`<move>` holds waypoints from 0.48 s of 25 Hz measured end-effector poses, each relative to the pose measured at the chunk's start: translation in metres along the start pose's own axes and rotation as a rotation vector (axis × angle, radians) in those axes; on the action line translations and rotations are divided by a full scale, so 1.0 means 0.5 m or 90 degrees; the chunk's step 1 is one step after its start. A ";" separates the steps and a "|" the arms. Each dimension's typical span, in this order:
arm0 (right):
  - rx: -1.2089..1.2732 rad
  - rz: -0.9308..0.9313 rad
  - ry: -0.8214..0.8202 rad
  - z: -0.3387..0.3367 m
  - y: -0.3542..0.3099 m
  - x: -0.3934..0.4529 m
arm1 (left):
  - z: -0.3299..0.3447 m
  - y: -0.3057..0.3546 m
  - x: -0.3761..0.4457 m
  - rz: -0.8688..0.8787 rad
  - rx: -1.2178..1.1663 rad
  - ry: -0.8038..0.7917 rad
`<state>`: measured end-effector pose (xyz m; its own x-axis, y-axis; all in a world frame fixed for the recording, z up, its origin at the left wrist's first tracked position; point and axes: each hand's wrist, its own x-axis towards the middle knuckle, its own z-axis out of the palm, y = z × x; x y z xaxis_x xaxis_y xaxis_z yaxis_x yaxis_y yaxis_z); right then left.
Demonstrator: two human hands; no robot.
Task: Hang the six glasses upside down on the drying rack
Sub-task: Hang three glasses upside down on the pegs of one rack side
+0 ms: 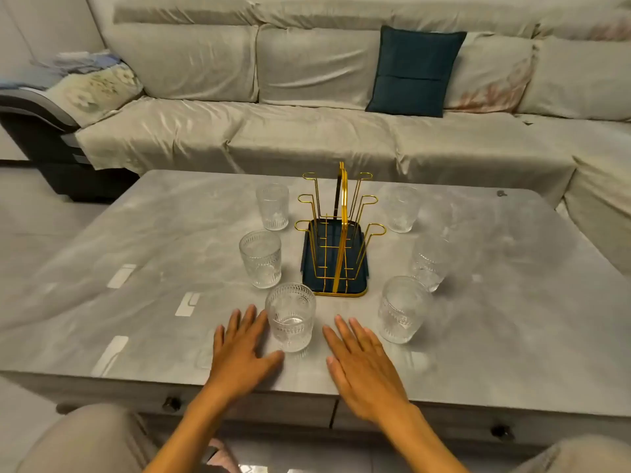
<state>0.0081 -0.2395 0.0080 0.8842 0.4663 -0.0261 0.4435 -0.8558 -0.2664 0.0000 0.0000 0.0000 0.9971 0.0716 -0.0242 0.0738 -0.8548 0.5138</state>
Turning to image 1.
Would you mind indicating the ribbed glass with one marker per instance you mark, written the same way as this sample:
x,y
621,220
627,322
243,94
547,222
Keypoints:
x,y
260,263
429,265
401,312
272,211
291,325
401,211

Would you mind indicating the dark drawer knob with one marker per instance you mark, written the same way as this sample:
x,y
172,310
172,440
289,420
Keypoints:
x,y
171,403
502,432

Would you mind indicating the pale floral cushion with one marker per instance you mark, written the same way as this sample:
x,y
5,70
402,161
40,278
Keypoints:
x,y
93,95

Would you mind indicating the person's left hand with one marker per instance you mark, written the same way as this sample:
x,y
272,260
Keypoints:
x,y
236,359

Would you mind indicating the grey covered sofa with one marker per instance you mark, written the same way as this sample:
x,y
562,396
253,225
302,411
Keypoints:
x,y
296,137

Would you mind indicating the pink floral sofa back cushion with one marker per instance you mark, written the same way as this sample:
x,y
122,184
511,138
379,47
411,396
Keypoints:
x,y
493,78

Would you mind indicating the person's right hand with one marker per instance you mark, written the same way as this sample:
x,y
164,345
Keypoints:
x,y
365,379

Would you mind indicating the person's right leg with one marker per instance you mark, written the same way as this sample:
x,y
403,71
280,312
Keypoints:
x,y
581,458

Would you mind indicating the grey sofa back cushion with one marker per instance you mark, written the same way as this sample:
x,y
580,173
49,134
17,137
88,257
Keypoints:
x,y
182,61
315,66
577,78

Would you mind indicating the pile of blue clothes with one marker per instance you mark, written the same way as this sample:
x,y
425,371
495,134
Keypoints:
x,y
84,61

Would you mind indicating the grey marble table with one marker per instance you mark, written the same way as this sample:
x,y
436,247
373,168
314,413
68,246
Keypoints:
x,y
493,315

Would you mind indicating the dark teal cushion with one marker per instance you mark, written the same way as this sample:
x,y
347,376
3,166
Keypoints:
x,y
414,73

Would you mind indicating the person's left leg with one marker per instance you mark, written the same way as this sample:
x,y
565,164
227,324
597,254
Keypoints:
x,y
84,443

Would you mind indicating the pink slipper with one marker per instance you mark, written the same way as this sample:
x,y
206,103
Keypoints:
x,y
223,455

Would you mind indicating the person's left forearm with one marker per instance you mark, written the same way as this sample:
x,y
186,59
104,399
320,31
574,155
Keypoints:
x,y
192,433

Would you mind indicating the person's leg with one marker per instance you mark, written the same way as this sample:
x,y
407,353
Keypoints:
x,y
581,458
84,443

